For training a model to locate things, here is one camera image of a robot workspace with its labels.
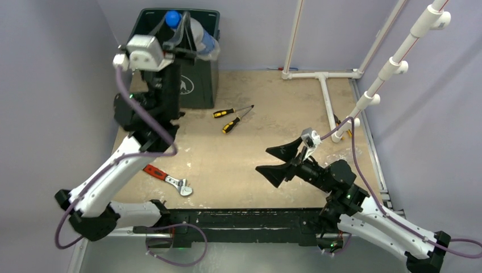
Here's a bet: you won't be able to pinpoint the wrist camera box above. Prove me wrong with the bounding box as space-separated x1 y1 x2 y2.
301 127 322 160
113 35 174 72

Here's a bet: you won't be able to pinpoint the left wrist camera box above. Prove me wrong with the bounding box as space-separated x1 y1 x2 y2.
113 35 174 72

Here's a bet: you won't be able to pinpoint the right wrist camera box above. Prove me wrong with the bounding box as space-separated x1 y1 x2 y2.
301 127 322 160

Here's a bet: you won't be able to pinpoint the red adjustable wrench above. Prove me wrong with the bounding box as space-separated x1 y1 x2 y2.
143 164 193 197

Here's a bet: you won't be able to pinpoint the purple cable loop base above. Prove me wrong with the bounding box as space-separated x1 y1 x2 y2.
145 223 209 267

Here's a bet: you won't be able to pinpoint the yellow black tool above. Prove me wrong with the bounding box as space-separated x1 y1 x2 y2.
334 114 354 139

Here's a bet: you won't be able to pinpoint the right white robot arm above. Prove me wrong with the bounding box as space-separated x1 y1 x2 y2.
255 138 451 272

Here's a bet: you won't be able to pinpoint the blue label bottle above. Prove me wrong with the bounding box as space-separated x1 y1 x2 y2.
165 10 221 61

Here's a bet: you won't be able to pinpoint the dark green trash bin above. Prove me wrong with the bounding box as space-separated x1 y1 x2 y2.
130 8 221 109

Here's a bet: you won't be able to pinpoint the white PVC pipe frame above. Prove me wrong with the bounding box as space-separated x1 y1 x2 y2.
281 0 451 143

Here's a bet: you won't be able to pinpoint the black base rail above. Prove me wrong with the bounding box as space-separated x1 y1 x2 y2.
131 208 340 247

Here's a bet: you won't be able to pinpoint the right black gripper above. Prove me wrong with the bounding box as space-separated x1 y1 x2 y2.
255 136 332 193

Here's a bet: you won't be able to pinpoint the black handled pliers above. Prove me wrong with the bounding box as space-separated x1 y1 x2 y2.
213 105 254 118

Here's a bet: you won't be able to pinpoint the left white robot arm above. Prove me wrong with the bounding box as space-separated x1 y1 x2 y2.
55 11 198 241

